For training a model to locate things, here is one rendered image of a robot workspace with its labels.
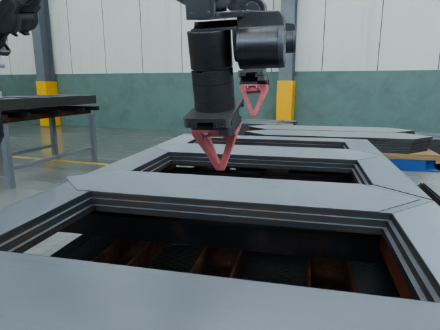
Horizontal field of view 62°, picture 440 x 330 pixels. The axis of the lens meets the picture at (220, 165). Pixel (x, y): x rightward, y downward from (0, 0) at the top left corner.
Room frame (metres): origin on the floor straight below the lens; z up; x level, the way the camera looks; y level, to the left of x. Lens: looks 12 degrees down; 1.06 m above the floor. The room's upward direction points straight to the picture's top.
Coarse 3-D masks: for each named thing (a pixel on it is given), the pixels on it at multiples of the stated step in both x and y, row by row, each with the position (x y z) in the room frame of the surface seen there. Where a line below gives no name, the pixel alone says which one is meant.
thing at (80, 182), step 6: (84, 174) 0.84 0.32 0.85; (90, 174) 0.84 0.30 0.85; (96, 174) 0.84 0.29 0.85; (102, 174) 0.84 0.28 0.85; (108, 174) 0.84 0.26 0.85; (72, 180) 0.78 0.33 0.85; (78, 180) 0.78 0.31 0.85; (84, 180) 0.78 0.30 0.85; (90, 180) 0.78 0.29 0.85; (96, 180) 0.78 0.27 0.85; (78, 186) 0.74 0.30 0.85; (84, 186) 0.74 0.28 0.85
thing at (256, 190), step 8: (248, 184) 0.75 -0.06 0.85; (256, 184) 0.75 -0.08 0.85; (264, 184) 0.75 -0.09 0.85; (272, 184) 0.75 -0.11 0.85; (280, 184) 0.75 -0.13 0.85; (240, 192) 0.69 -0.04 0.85; (248, 192) 0.69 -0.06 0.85; (256, 192) 0.69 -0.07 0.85; (264, 192) 0.69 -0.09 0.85; (272, 192) 0.69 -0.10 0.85; (280, 192) 0.69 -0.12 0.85; (240, 200) 0.64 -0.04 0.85; (248, 200) 0.64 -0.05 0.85; (256, 200) 0.64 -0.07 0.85; (264, 200) 0.64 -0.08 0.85; (272, 200) 0.64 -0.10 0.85
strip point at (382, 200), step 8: (368, 192) 0.69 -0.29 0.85; (376, 192) 0.69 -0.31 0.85; (384, 192) 0.69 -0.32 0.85; (392, 192) 0.69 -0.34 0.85; (376, 200) 0.64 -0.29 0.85; (384, 200) 0.64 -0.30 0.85; (392, 200) 0.64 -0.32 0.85; (400, 200) 0.64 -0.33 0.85; (408, 200) 0.64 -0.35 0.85; (416, 200) 0.64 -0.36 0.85; (376, 208) 0.60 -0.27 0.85; (384, 208) 0.60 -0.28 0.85
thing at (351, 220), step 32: (160, 160) 1.06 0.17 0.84; (192, 160) 1.11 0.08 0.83; (256, 160) 1.07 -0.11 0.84; (288, 160) 1.05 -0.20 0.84; (320, 160) 1.03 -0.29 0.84; (352, 160) 1.01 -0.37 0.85; (96, 192) 0.70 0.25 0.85; (32, 224) 0.55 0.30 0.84; (64, 224) 0.60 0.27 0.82; (256, 224) 0.61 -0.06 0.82; (288, 224) 0.60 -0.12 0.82; (320, 224) 0.59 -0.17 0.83; (352, 224) 0.58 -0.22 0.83; (384, 224) 0.57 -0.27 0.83; (416, 256) 0.43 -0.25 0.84; (416, 288) 0.39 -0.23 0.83
